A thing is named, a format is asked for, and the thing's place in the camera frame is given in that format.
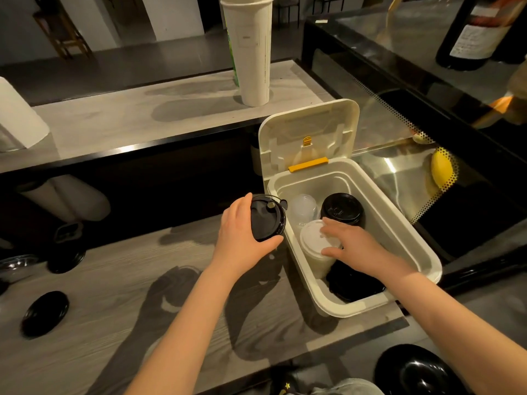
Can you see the person's left hand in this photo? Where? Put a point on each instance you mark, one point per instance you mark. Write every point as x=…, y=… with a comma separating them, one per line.
x=236, y=246

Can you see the person's right hand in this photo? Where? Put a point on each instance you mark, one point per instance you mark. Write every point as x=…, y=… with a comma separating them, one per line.
x=366, y=255

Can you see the white paper towel roll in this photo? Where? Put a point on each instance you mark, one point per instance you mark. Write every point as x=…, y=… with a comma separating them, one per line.
x=20, y=119

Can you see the dark wine bottle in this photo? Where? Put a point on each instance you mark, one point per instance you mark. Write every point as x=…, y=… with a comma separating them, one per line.
x=477, y=41

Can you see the person's white shirt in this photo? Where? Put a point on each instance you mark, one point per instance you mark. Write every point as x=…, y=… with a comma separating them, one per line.
x=350, y=387

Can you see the person's right forearm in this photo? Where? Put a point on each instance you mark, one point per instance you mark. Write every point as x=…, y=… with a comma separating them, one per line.
x=465, y=320

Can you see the stack of clear lids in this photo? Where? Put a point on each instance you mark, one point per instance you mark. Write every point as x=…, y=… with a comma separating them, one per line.
x=302, y=209

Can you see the person's left forearm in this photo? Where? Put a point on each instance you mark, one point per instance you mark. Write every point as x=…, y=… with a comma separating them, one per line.
x=181, y=337

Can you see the black star slipper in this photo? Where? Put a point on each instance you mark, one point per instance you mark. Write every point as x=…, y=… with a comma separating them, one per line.
x=284, y=384

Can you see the stack of white lids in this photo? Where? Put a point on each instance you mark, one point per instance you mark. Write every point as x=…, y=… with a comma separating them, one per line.
x=315, y=252

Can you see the white plastic storage bin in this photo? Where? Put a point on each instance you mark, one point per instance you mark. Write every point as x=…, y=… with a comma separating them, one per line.
x=309, y=123

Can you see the tall stack of black lids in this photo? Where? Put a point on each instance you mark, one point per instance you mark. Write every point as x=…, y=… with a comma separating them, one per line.
x=341, y=207

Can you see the pile of cup lids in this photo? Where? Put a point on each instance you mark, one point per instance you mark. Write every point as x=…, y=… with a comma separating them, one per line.
x=45, y=314

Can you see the black metal chair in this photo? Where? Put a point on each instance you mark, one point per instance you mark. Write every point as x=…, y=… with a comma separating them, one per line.
x=288, y=8
x=329, y=3

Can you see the grey bar counter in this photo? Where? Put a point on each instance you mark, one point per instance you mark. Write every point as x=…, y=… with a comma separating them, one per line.
x=123, y=119

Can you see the yellow fruit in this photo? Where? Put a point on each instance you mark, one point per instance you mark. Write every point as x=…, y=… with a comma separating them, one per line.
x=441, y=168

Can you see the black cup lid with plug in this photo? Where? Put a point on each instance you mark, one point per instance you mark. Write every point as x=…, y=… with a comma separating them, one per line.
x=350, y=285
x=265, y=220

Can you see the grey wooden table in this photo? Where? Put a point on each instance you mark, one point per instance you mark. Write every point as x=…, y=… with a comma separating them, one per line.
x=103, y=283

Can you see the tall white paper cup stack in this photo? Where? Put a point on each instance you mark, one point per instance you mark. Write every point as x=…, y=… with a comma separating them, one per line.
x=249, y=53

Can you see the black round base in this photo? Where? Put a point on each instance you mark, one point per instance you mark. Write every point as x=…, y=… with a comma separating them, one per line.
x=416, y=372

